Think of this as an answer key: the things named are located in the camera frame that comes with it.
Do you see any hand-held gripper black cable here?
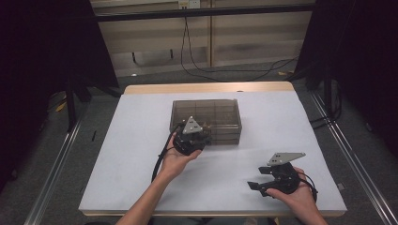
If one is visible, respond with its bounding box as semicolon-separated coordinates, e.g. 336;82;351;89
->
150;122;184;184
297;171;319;203

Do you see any smoky clear plastic drawer cabinet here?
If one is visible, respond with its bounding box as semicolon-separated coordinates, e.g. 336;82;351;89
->
169;98;243;147

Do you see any black metal stand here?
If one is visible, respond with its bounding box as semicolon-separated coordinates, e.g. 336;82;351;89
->
63;74;95;133
286;60;344;121

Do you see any black horizontal bar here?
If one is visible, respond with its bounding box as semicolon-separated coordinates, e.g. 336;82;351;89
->
93;3;316;23

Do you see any person's right hand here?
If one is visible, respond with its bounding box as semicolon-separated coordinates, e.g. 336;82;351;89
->
265;166;318;217

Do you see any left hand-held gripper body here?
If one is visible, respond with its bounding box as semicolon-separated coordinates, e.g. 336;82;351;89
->
173;115;208;157

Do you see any black floor cable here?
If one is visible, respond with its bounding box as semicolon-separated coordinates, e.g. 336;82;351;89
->
179;17;299;83

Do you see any white wall socket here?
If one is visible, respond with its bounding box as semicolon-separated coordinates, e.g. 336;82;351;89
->
177;0;202;10

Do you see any person's left hand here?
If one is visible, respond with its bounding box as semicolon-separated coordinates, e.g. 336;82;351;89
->
161;132;203;183

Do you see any black curtain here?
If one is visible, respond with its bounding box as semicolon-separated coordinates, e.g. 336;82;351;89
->
294;0;398;158
0;0;120;191

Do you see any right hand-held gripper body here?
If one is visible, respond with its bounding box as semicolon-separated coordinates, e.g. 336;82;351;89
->
266;151;307;195

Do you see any right hand-held gripper black cable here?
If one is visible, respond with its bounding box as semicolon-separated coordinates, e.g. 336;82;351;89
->
297;171;319;203

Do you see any left hand-held gripper black cable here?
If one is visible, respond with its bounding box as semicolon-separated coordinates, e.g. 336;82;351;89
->
150;122;184;184

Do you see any aluminium floor rail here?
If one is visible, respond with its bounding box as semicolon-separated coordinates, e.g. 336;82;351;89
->
23;120;83;225
309;90;398;225

